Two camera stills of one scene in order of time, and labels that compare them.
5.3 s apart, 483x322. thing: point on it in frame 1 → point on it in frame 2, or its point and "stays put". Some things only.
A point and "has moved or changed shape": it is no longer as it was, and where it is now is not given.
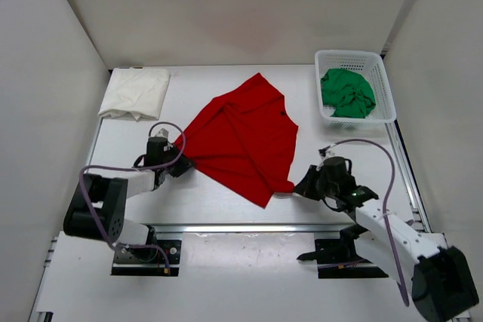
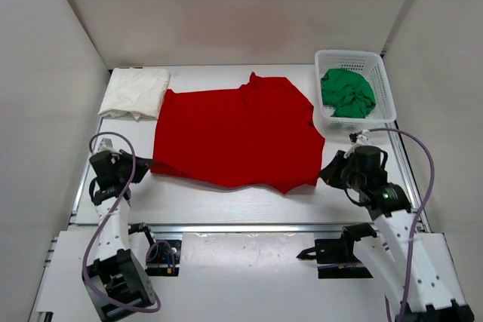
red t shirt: x=244 y=141 has moved or changed shape
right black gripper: x=309 y=181 → x=340 y=171
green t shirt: x=347 y=90 stays put
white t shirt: x=136 y=93 stays put
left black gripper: x=178 y=165 → x=126 y=164
